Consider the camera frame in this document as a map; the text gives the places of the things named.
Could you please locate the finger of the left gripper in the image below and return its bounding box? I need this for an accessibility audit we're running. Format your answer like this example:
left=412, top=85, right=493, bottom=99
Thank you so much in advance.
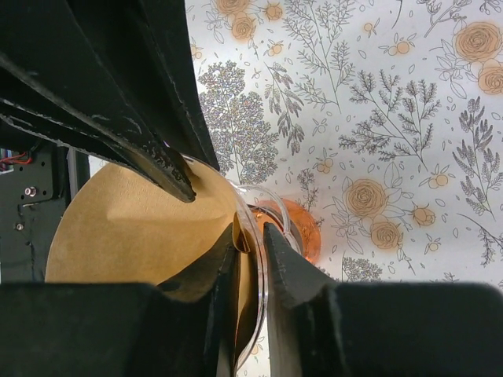
left=68, top=1, right=219, bottom=169
left=1, top=1, right=196, bottom=203

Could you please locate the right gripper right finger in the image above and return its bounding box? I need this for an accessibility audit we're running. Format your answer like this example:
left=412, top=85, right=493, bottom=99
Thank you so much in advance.
left=263, top=223, right=502, bottom=376

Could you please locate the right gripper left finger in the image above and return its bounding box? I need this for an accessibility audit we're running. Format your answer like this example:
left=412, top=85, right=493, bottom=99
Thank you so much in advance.
left=1, top=229, right=238, bottom=376

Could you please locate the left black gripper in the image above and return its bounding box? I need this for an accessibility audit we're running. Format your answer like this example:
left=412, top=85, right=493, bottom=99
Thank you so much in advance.
left=1, top=121, right=90, bottom=283

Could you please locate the brown paper coffee filter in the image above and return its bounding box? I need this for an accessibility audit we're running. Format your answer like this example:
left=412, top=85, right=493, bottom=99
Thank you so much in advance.
left=45, top=160, right=257, bottom=352

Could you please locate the orange glass carafe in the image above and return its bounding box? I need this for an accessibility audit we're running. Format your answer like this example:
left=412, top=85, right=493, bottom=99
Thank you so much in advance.
left=250, top=198, right=321, bottom=265

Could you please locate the clear glass dripper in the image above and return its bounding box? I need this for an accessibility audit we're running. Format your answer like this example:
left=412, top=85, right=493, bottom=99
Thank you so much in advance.
left=184, top=156, right=303, bottom=376

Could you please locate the floral table mat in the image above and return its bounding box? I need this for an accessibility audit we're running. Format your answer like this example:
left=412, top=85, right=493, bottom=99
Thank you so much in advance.
left=185, top=1, right=502, bottom=288

